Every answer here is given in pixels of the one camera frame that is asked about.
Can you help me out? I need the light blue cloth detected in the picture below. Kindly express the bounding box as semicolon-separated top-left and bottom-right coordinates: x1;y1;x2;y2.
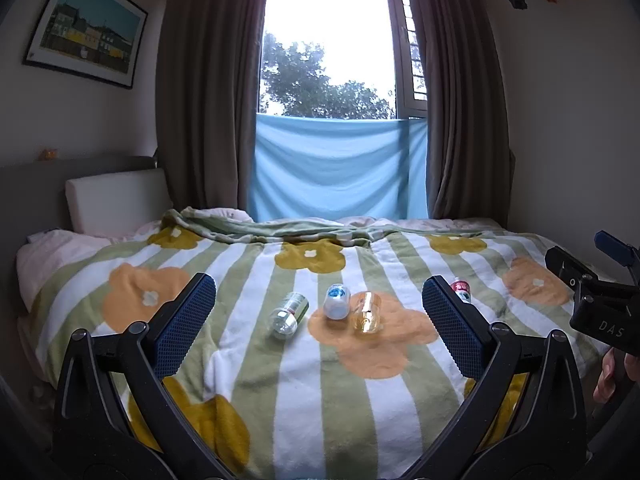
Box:
248;113;430;223

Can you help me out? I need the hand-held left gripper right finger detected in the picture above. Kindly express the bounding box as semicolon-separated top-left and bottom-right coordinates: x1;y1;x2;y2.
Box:
412;274;587;480

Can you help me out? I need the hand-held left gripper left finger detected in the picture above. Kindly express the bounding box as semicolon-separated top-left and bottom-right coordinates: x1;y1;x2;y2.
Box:
52;272;227;480

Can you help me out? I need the striped floral blanket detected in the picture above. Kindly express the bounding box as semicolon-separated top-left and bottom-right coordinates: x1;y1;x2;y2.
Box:
30;206;601;480

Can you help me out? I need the amber clear cup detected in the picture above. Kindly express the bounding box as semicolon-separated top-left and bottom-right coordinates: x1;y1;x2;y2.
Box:
350;291;383;334

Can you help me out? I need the window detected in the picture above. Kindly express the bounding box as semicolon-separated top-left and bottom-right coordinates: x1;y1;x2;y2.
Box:
257;0;429;122

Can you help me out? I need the framed wall picture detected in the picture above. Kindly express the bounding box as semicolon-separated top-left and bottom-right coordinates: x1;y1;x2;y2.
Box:
22;0;149;90

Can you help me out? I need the clear cup blue label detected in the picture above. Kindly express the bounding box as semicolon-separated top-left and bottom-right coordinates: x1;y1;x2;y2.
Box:
323;283;350;320

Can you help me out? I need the grey headboard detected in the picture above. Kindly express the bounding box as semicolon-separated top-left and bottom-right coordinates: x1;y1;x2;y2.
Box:
0;155;161;313

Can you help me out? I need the pink bed sheet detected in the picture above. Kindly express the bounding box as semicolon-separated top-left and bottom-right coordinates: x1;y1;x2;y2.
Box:
15;229;118;311

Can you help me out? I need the person's right hand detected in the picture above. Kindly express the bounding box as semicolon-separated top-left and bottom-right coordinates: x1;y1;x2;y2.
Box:
593;347;632;404

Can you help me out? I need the clear cup green label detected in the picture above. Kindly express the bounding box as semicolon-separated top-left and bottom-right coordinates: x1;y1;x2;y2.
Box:
268;291;309;340

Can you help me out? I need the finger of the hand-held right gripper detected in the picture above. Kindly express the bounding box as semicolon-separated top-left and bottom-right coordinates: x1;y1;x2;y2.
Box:
544;245;602;288
594;230;640;281

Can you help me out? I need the white cushion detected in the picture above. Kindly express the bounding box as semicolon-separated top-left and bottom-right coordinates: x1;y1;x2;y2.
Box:
64;168;172;237

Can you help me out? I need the brown curtain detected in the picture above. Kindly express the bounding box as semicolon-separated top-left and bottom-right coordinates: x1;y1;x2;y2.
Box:
404;0;513;222
154;0;274;224

